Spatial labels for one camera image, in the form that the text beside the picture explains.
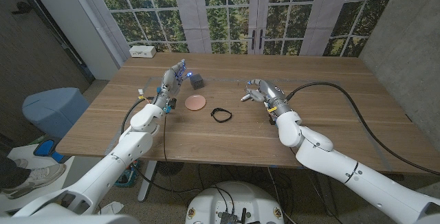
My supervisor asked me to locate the white table leg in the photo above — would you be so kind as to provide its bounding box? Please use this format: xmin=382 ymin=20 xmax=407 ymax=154
xmin=137 ymin=160 xmax=158 ymax=203

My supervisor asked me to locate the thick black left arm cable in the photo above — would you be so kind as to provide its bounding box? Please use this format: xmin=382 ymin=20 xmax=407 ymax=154
xmin=120 ymin=96 xmax=155 ymax=134

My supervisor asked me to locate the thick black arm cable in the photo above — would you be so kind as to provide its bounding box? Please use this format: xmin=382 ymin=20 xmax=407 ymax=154
xmin=120 ymin=96 xmax=155 ymax=134
xmin=285 ymin=81 xmax=440 ymax=177

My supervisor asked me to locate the round black floor fan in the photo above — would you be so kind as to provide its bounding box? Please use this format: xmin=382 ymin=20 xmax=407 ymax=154
xmin=157 ymin=161 xmax=186 ymax=177

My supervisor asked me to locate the blue tool bin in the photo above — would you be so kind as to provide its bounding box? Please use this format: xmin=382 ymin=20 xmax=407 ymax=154
xmin=112 ymin=159 xmax=141 ymax=188

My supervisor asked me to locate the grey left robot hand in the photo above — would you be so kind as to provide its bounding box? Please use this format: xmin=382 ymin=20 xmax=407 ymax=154
xmin=155 ymin=58 xmax=192 ymax=114

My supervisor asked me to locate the dark grey cube box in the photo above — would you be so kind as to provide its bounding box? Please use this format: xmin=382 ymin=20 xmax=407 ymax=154
xmin=189 ymin=73 xmax=206 ymax=91

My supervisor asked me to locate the white robot torso base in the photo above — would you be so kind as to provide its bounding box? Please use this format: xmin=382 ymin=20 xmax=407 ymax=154
xmin=184 ymin=181 xmax=285 ymax=224

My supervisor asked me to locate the grey table leg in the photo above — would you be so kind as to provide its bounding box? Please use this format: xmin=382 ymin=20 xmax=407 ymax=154
xmin=309 ymin=174 xmax=338 ymax=217

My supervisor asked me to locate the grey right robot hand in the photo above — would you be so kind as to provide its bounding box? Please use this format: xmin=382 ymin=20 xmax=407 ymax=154
xmin=244 ymin=78 xmax=292 ymax=117

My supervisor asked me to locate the grey white sneaker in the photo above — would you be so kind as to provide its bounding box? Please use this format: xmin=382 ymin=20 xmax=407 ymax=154
xmin=1 ymin=163 xmax=67 ymax=200

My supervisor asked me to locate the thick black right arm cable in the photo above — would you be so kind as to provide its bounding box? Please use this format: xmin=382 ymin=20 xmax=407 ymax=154
xmin=285 ymin=81 xmax=440 ymax=177

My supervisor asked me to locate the white rectangular device box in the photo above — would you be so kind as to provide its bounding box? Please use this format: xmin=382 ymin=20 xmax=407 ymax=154
xmin=129 ymin=45 xmax=157 ymax=59

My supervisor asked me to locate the thin black left wrist cable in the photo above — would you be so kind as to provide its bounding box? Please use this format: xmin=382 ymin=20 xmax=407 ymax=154
xmin=162 ymin=113 xmax=169 ymax=164

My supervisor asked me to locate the black door handle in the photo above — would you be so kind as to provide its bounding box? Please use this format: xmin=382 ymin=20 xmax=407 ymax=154
xmin=11 ymin=1 xmax=34 ymax=15

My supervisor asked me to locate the printed window forest backdrop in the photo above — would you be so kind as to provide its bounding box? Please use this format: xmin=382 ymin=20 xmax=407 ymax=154
xmin=70 ymin=0 xmax=403 ymax=58

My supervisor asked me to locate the pink round pins lid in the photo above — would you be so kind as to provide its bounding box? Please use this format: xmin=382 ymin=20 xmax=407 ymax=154
xmin=184 ymin=94 xmax=207 ymax=111

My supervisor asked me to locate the blue-grey upholstered stool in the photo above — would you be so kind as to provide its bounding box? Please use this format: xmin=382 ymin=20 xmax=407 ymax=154
xmin=21 ymin=87 xmax=91 ymax=139

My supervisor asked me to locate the black trouser leg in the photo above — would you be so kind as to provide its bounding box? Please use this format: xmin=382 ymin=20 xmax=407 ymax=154
xmin=0 ymin=154 xmax=32 ymax=191

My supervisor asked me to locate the blue plastic foot piece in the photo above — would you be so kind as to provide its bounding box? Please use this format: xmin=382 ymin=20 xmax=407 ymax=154
xmin=33 ymin=139 xmax=65 ymax=164

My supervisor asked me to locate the crumpled white paper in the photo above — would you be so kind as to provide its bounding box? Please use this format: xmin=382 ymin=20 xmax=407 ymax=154
xmin=98 ymin=201 xmax=125 ymax=216

